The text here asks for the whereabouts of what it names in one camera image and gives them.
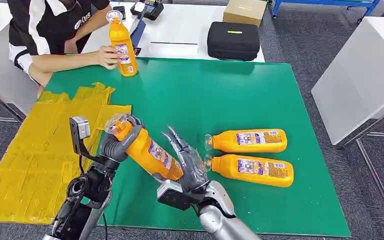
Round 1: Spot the person's right hand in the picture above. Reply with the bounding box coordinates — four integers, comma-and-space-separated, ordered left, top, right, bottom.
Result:
94, 45, 120, 71

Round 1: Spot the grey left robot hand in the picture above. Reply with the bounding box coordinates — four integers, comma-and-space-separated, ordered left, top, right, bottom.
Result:
99, 114, 145, 163

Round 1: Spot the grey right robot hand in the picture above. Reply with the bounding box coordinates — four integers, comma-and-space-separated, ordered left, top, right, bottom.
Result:
161, 124, 211, 194

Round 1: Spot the orange drink bottle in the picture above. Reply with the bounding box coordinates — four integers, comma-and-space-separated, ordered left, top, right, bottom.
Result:
203, 153, 295, 189
105, 9, 139, 78
104, 113, 185, 182
204, 128, 288, 154

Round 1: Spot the blue folder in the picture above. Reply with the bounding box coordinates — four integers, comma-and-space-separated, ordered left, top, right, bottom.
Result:
129, 16, 147, 48

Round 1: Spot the black phone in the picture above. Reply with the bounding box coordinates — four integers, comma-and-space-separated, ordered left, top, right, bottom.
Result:
112, 5, 127, 21

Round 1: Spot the black desk device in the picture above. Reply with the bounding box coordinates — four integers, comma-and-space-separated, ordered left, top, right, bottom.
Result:
129, 0, 165, 21

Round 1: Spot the black pen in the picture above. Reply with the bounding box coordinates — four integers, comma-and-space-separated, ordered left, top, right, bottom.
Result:
150, 41, 199, 46

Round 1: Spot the green table mat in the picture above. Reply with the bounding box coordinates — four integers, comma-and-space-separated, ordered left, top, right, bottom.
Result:
44, 56, 352, 239

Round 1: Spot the seated person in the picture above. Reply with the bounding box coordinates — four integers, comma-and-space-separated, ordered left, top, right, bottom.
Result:
6, 0, 112, 75

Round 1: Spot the yellow plastic sheet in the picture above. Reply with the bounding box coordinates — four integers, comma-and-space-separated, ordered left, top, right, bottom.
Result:
0, 82, 133, 225

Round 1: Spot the black zip case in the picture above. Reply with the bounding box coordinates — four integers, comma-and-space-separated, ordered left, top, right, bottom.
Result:
206, 21, 261, 62

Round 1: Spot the brown cardboard box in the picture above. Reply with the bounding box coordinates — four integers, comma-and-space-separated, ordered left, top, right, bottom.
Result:
222, 0, 268, 28

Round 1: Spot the white side table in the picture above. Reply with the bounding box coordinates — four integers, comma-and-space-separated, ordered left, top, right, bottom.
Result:
311, 16, 384, 229

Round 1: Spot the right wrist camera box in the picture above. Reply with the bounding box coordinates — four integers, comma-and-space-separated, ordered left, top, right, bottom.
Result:
156, 179, 200, 212

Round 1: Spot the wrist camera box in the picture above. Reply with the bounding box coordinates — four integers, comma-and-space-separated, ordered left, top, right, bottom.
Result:
156, 179, 200, 212
68, 115, 102, 163

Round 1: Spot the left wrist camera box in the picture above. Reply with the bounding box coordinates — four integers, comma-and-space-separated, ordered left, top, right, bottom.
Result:
68, 115, 102, 163

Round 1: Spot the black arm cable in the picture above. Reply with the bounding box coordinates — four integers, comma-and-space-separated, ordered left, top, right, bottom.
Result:
101, 213, 109, 240

